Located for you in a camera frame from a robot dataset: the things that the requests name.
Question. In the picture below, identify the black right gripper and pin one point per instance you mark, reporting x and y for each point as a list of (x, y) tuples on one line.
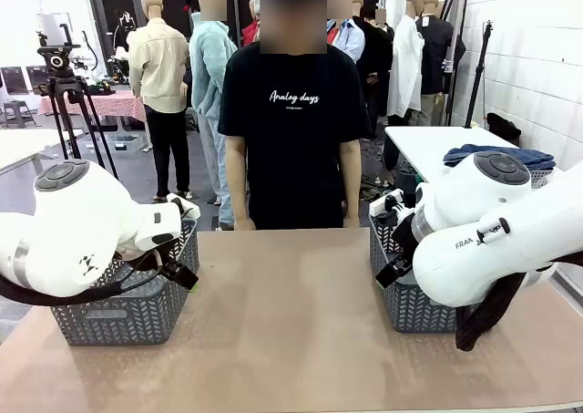
[(404, 244)]

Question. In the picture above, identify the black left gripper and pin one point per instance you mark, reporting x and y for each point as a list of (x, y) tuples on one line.
[(159, 260)]

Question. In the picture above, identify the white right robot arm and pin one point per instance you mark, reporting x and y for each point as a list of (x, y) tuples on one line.
[(478, 267)]

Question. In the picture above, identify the person's right forearm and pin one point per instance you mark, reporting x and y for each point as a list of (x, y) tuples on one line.
[(236, 180)]

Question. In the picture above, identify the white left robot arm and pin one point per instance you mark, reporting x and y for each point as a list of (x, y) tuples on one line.
[(91, 212)]

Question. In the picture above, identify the person's left forearm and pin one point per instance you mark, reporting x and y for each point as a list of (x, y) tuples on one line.
[(350, 180)]

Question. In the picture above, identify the person's left hand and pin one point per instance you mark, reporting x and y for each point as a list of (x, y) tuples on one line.
[(351, 222)]

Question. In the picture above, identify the person's right hand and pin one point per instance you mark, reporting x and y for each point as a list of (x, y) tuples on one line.
[(243, 224)]

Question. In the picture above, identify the grey plastic woven basket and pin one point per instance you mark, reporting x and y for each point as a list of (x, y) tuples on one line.
[(410, 308), (127, 312)]

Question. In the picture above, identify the white table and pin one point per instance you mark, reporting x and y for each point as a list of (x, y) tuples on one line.
[(432, 144), (27, 146)]

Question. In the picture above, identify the person in black t-shirt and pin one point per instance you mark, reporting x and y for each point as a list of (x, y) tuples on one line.
[(291, 157)]

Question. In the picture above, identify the white plastic basket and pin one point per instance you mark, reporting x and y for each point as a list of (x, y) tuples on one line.
[(542, 178)]

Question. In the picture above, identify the table with red cloth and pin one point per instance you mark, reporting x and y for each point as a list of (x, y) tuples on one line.
[(114, 105)]

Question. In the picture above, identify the black bag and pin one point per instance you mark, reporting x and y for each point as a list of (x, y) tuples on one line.
[(503, 126)]

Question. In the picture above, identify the folded dark blue jeans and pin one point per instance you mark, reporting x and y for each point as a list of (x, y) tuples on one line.
[(542, 157)]

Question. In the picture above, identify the mannequin in teal fleece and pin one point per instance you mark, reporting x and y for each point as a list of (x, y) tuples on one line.
[(209, 75)]

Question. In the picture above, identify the bystander in black clothes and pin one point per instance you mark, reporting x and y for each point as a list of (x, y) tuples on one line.
[(378, 66)]

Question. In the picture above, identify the mannequin in white shirt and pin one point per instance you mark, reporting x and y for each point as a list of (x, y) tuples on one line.
[(405, 66)]

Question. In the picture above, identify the mannequin in beige jacket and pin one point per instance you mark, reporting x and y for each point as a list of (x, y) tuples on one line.
[(157, 66)]

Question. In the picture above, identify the black light stand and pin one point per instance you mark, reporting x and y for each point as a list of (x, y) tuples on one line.
[(478, 75)]

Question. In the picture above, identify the mannequin in black shirt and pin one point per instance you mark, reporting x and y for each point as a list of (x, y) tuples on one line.
[(437, 57)]

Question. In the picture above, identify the grey stool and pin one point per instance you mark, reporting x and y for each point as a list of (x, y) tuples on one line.
[(18, 112)]

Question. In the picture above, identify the mannequin in red top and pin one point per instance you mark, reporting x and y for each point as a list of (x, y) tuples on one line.
[(250, 32)]

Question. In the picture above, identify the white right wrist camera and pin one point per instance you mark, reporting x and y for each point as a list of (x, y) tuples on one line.
[(385, 203)]

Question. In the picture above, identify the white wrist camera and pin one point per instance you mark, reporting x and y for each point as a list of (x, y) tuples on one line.
[(187, 205), (385, 203)]

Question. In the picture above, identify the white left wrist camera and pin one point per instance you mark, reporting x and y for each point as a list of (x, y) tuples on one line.
[(187, 205)]

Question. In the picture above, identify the black camera tripod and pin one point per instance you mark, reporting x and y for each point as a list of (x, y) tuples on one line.
[(59, 75)]

